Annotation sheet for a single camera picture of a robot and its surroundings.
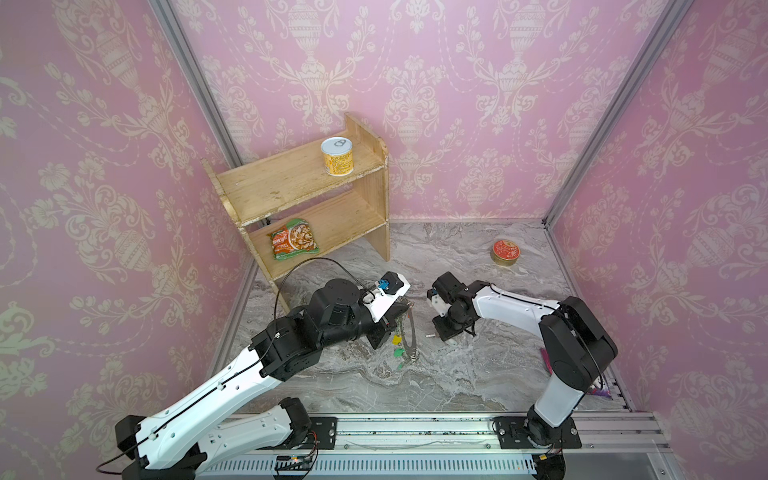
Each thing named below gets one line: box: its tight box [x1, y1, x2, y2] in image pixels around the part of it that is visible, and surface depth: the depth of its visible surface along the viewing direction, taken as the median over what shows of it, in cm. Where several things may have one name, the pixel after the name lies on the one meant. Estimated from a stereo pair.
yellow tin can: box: [320, 136, 354, 177], surface depth 72 cm
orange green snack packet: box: [267, 218, 320, 261], surface depth 87 cm
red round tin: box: [491, 239, 521, 266], surface depth 110 cm
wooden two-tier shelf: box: [202, 113, 390, 313], surface depth 77 cm
